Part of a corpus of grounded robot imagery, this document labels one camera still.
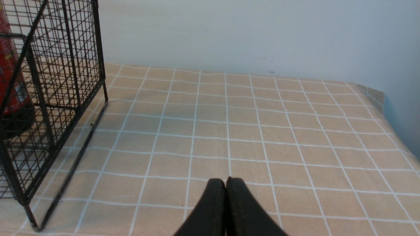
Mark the checkered beige tablecloth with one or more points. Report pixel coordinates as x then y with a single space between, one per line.
318 156

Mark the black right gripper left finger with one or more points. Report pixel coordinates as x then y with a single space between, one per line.
207 218

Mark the black wire mesh shelf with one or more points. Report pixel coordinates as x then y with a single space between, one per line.
61 58

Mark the soy sauce bottle red label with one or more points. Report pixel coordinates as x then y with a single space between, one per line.
18 114

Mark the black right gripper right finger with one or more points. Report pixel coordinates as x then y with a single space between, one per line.
245 216

